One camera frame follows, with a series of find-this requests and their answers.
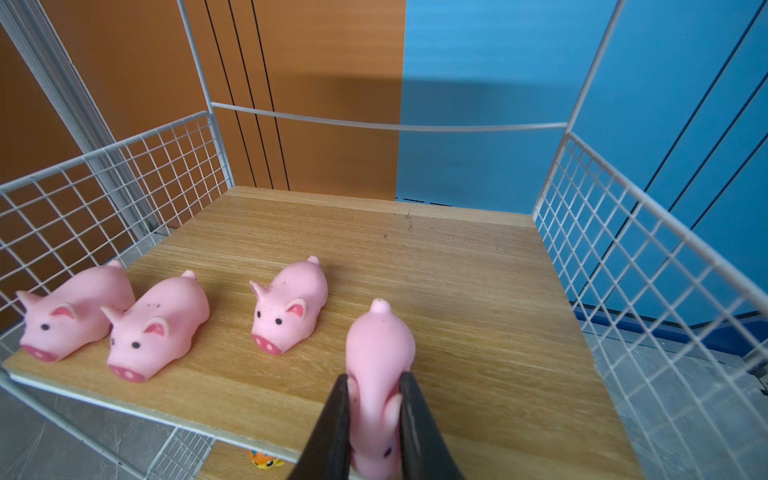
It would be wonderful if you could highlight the orange pikachu figure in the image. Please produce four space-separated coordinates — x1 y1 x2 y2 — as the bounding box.
249 450 285 470

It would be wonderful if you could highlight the pink pig toy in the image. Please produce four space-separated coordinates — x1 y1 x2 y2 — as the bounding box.
101 270 210 383
249 255 329 355
16 260 135 362

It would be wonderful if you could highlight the left aluminium corner post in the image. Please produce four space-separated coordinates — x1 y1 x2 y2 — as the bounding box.
1 1 169 240

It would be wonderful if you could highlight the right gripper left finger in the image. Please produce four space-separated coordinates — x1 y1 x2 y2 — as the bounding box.
288 374 351 480

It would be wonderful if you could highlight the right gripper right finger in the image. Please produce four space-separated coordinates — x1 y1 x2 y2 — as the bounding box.
399 372 464 480

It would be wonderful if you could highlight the white wire wooden shelf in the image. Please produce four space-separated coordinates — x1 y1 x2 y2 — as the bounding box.
1 1 767 479

